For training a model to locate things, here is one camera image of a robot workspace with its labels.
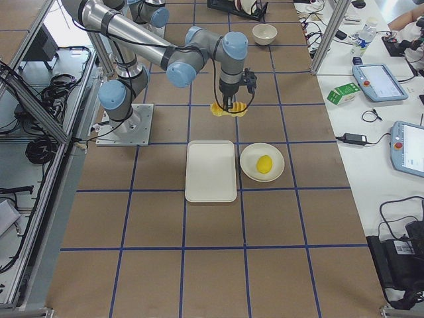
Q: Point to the black dish rack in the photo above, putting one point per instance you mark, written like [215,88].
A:
[229,7]

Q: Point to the white rectangular tray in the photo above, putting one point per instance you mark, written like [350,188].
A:
[210,172]

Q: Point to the black equipment case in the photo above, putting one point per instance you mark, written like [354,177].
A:
[399,264]

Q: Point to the yellow lemon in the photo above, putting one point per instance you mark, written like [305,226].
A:
[264,164]

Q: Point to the white plate in rack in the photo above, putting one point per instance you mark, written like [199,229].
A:
[246,6]

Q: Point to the black power adapter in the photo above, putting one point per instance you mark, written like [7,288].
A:
[357,139]

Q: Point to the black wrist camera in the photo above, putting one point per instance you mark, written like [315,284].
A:
[248,79]

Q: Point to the green white carton box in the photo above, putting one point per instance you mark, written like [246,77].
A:
[343,94]

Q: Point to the blue teach pendant lower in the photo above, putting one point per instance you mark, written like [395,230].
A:
[406,148]

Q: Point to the aluminium frame post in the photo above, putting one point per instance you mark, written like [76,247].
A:
[329,34]

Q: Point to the cream round plate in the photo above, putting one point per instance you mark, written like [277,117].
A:
[251,154]

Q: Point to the white ceramic bowl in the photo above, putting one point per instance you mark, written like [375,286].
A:
[264,34]

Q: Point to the yellow croissant bread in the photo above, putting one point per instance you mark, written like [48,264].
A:
[238,110]

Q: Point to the blue teach pendant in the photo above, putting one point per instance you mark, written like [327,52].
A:
[406,148]
[378,83]

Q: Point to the blue teach pendant upper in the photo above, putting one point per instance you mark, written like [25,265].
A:
[378,83]

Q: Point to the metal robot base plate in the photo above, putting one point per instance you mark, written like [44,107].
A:
[135,131]

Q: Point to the plastic water bottle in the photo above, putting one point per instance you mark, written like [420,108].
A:
[364,37]

